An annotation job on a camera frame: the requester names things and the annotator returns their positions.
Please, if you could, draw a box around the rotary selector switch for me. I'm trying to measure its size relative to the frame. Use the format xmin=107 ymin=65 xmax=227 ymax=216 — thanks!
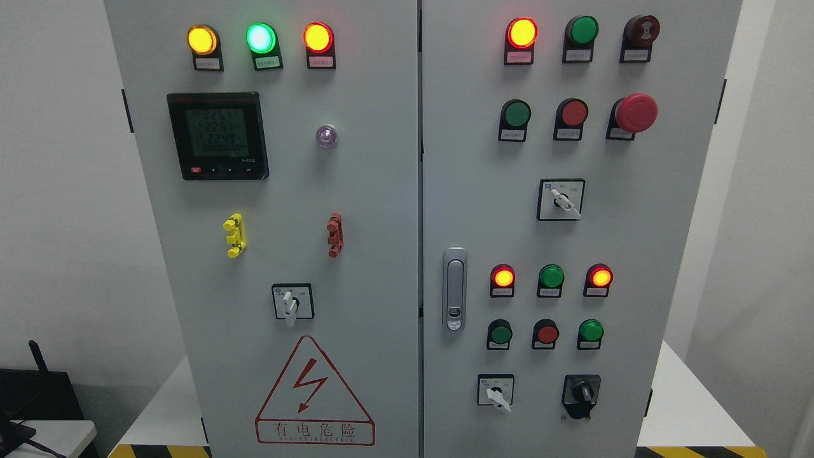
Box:
xmin=272 ymin=283 xmax=316 ymax=328

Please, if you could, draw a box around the green lit indicator light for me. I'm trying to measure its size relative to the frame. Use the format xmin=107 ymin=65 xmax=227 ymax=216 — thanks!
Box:
xmin=246 ymin=22 xmax=283 ymax=71

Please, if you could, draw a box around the yellow indicator light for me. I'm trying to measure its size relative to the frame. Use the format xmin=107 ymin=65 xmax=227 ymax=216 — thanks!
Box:
xmin=187 ymin=24 xmax=223 ymax=72

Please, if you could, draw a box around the grey electrical control cabinet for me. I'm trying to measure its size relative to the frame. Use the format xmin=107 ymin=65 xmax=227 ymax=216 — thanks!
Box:
xmin=104 ymin=1 xmax=742 ymax=457

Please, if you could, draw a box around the red terminal connector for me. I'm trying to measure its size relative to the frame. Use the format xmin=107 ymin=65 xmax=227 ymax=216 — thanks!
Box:
xmin=326 ymin=212 xmax=344 ymax=258

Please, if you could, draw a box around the red lit indicator lower left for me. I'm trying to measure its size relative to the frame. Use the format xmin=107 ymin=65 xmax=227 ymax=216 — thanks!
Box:
xmin=490 ymin=264 xmax=516 ymax=298

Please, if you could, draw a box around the clear small lamp bulb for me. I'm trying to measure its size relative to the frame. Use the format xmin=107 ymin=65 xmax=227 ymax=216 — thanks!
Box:
xmin=315 ymin=124 xmax=338 ymax=149

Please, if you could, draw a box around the green push button lower left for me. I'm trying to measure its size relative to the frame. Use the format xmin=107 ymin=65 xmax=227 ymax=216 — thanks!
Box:
xmin=486 ymin=319 xmax=513 ymax=350

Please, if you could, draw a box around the green push button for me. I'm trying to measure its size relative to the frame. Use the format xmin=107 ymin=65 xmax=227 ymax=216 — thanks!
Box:
xmin=577 ymin=319 xmax=604 ymax=350
xmin=486 ymin=319 xmax=513 ymax=350
xmin=498 ymin=99 xmax=531 ymax=142

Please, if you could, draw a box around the green indicator lower middle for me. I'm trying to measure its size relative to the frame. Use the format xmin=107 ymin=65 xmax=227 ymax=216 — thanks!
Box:
xmin=537 ymin=264 xmax=565 ymax=298

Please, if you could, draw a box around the green push button upper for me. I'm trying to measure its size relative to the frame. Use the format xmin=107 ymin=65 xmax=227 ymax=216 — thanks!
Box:
xmin=498 ymin=99 xmax=531 ymax=142

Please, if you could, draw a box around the yellow terminal connector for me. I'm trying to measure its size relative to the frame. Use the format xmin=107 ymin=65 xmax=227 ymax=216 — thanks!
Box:
xmin=222 ymin=212 xmax=247 ymax=259

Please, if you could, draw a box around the red push button lower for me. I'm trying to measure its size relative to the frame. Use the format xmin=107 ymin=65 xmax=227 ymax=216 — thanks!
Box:
xmin=531 ymin=319 xmax=560 ymax=350

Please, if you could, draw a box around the red push button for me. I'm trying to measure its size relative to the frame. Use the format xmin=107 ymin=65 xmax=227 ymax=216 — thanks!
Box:
xmin=531 ymin=319 xmax=560 ymax=350
xmin=553 ymin=98 xmax=588 ymax=141

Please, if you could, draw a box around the red lit indicator lower right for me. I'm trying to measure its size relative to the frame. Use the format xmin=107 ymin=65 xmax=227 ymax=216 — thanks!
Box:
xmin=583 ymin=263 xmax=614 ymax=298

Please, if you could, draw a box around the red danger warning sticker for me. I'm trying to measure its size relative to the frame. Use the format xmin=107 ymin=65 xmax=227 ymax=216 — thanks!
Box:
xmin=255 ymin=335 xmax=375 ymax=446

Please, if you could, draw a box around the red push button upper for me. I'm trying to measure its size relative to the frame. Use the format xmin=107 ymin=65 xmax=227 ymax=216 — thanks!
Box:
xmin=553 ymin=98 xmax=588 ymax=141

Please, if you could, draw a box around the green push button lower right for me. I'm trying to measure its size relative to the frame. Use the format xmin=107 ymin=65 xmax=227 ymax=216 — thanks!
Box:
xmin=577 ymin=319 xmax=604 ymax=350

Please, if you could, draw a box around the red lit indicator light left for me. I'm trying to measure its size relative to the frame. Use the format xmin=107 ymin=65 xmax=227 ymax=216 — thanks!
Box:
xmin=303 ymin=22 xmax=336 ymax=69

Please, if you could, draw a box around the black digital power meter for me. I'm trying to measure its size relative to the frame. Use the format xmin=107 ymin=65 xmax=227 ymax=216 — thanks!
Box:
xmin=167 ymin=91 xmax=268 ymax=181

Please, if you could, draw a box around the red lit indicator top right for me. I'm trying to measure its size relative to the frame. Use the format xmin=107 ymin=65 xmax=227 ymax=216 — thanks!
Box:
xmin=504 ymin=17 xmax=538 ymax=65

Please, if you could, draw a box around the red emergency stop button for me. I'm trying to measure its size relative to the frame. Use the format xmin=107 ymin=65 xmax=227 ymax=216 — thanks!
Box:
xmin=607 ymin=92 xmax=659 ymax=141

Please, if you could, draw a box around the green indicator top right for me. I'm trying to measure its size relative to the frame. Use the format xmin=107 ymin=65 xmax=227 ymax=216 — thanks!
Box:
xmin=562 ymin=15 xmax=599 ymax=64

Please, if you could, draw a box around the dark red buzzer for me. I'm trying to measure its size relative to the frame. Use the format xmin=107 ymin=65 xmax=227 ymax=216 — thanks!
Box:
xmin=619 ymin=15 xmax=660 ymax=64

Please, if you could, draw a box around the white table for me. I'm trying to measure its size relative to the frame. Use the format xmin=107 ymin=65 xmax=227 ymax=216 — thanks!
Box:
xmin=21 ymin=420 xmax=99 ymax=457

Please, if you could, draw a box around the black router with antenna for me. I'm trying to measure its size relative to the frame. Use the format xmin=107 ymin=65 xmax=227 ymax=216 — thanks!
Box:
xmin=1 ymin=341 xmax=85 ymax=420

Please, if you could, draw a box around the silver door latch handle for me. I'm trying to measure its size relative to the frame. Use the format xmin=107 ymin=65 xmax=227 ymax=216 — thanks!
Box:
xmin=442 ymin=247 xmax=468 ymax=331

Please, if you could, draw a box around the upper right rotary switch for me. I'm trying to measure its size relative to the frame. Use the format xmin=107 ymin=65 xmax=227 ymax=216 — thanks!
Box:
xmin=537 ymin=179 xmax=586 ymax=221

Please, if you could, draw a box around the lower white rotary switch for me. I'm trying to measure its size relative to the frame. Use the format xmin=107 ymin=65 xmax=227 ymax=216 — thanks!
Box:
xmin=477 ymin=373 xmax=515 ymax=413

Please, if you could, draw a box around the black knob selector switch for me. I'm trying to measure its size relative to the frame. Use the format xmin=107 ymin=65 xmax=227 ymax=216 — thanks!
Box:
xmin=562 ymin=374 xmax=602 ymax=420

